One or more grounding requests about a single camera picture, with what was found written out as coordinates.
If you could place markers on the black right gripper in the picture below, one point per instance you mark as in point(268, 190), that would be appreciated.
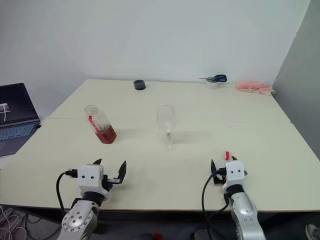
point(218, 180)

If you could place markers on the bottle cap with red tape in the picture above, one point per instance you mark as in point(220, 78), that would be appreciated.
point(227, 156)

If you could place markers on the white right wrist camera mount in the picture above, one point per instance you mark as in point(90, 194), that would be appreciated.
point(233, 175)

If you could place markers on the clear bottle with red drink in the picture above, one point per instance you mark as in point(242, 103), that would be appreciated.
point(105, 132)

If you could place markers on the pink cloth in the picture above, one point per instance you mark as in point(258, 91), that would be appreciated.
point(253, 87)

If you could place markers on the clear wine glass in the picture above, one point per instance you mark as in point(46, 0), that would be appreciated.
point(165, 117)

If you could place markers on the dark grey laptop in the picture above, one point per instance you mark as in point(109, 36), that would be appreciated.
point(15, 117)

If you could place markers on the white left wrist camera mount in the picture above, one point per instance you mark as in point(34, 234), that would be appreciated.
point(87, 177)

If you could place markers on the white tape roll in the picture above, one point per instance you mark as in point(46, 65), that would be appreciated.
point(212, 85)

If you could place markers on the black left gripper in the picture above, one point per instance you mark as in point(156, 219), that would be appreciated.
point(110, 184)

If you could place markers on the grey shoe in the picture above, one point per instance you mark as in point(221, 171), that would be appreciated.
point(313, 232)

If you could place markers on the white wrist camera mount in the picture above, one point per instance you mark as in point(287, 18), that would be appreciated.
point(87, 177)
point(233, 175)

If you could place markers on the black round lid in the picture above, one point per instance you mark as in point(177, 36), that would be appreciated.
point(139, 85)

